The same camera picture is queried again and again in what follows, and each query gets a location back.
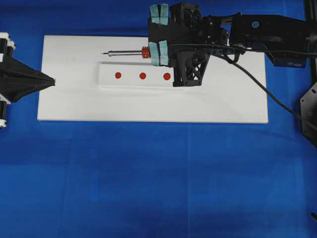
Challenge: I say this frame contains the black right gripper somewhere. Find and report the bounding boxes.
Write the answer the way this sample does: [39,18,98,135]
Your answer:
[148,2,230,67]

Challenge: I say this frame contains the red handled soldering iron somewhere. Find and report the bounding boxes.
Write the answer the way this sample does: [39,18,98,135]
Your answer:
[101,47,151,59]

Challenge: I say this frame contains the black soldering iron cable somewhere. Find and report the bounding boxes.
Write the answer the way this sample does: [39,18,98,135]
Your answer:
[170,43,317,124]

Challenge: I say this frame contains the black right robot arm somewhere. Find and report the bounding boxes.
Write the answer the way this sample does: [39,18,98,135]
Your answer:
[148,2,317,67]

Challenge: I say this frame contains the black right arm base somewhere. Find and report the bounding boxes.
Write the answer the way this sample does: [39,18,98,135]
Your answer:
[300,83,317,147]

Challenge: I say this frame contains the small white raised plate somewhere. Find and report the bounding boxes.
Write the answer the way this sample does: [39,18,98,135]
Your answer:
[98,62,174,89]

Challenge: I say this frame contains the large white board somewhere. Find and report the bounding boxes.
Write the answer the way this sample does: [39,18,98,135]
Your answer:
[38,35,268,123]

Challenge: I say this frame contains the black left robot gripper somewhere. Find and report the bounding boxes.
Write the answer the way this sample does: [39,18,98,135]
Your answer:
[0,32,55,129]

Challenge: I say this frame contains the blue table cloth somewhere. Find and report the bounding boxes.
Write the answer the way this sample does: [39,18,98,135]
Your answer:
[0,0,317,238]

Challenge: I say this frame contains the black aluminium frame post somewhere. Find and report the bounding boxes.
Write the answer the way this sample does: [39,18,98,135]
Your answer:
[304,0,317,85]

